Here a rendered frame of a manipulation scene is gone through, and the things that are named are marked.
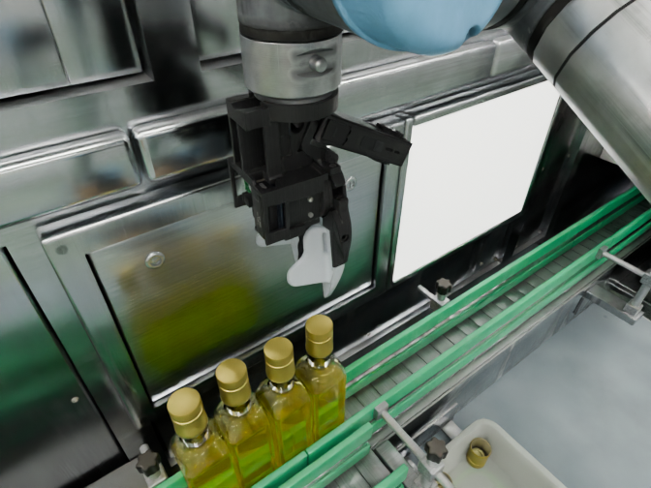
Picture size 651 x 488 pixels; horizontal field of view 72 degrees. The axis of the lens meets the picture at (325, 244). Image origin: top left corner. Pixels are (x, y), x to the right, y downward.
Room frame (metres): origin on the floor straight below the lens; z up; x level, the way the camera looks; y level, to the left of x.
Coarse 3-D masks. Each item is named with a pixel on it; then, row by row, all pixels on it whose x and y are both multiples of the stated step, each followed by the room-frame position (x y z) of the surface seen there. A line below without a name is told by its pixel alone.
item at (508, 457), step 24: (480, 432) 0.41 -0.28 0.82; (504, 432) 0.40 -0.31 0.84; (456, 456) 0.37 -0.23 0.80; (504, 456) 0.37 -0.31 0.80; (528, 456) 0.36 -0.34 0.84; (456, 480) 0.35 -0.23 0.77; (480, 480) 0.35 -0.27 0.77; (504, 480) 0.35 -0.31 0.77; (528, 480) 0.33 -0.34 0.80; (552, 480) 0.32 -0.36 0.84
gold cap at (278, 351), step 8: (272, 344) 0.33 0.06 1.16; (280, 344) 0.33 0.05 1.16; (288, 344) 0.33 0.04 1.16; (264, 352) 0.32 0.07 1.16; (272, 352) 0.32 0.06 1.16; (280, 352) 0.32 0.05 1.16; (288, 352) 0.32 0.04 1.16; (272, 360) 0.31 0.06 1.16; (280, 360) 0.31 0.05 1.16; (288, 360) 0.31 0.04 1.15; (272, 368) 0.31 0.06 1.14; (280, 368) 0.31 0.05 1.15; (288, 368) 0.31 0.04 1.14; (272, 376) 0.31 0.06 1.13; (280, 376) 0.31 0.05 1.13; (288, 376) 0.31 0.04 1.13
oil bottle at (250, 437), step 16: (256, 400) 0.30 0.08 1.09; (224, 416) 0.28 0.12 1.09; (240, 416) 0.28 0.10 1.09; (256, 416) 0.28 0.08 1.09; (224, 432) 0.27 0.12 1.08; (240, 432) 0.27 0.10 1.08; (256, 432) 0.28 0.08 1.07; (240, 448) 0.26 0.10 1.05; (256, 448) 0.27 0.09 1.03; (272, 448) 0.29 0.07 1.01; (240, 464) 0.26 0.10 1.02; (256, 464) 0.27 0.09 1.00; (272, 464) 0.28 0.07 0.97; (240, 480) 0.26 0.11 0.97; (256, 480) 0.27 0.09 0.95
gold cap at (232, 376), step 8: (232, 360) 0.31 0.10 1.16; (240, 360) 0.31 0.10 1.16; (224, 368) 0.30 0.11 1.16; (232, 368) 0.30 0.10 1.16; (240, 368) 0.30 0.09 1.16; (216, 376) 0.29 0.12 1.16; (224, 376) 0.29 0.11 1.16; (232, 376) 0.29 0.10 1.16; (240, 376) 0.29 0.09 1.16; (224, 384) 0.28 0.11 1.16; (232, 384) 0.28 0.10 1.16; (240, 384) 0.28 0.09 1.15; (248, 384) 0.29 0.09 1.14; (224, 392) 0.28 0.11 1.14; (232, 392) 0.28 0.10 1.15; (240, 392) 0.28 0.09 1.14; (248, 392) 0.29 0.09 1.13; (224, 400) 0.28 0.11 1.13; (232, 400) 0.28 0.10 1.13; (240, 400) 0.28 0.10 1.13
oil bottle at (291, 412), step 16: (304, 384) 0.33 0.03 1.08; (272, 400) 0.30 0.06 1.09; (288, 400) 0.30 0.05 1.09; (304, 400) 0.31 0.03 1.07; (272, 416) 0.29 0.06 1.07; (288, 416) 0.30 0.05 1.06; (304, 416) 0.31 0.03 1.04; (272, 432) 0.30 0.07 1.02; (288, 432) 0.30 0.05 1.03; (304, 432) 0.31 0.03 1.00; (288, 448) 0.29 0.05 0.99; (304, 448) 0.31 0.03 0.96
